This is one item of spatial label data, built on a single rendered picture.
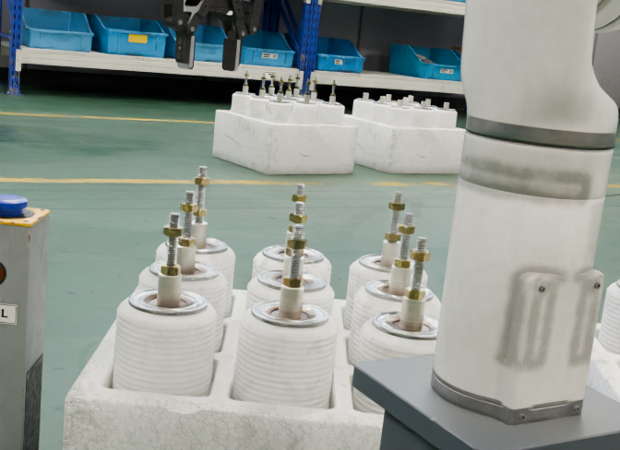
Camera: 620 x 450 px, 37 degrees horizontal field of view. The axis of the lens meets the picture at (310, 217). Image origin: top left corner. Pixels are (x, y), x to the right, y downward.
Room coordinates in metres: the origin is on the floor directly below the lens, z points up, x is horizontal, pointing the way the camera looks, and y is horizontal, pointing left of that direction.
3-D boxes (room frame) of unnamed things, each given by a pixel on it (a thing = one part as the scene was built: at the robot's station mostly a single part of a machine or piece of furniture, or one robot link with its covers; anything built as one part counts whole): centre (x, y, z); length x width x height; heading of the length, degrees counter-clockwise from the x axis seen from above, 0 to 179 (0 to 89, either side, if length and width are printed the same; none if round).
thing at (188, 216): (0.97, 0.13, 0.30); 0.01 x 0.01 x 0.08
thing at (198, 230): (1.09, 0.13, 0.26); 0.02 x 0.02 x 0.03
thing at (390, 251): (1.10, -0.10, 0.26); 0.02 x 0.02 x 0.03
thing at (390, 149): (3.82, -0.34, 0.09); 0.39 x 0.39 x 0.18; 33
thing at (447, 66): (6.70, -0.72, 0.36); 0.50 x 0.38 x 0.21; 29
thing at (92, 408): (0.98, 0.01, 0.09); 0.39 x 0.39 x 0.18; 1
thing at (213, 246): (1.09, 0.13, 0.25); 0.08 x 0.08 x 0.01
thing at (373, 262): (1.10, -0.10, 0.25); 0.08 x 0.08 x 0.01
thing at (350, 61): (6.28, 0.02, 0.36); 0.50 x 0.38 x 0.21; 31
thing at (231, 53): (1.12, 0.11, 0.48); 0.02 x 0.01 x 0.04; 49
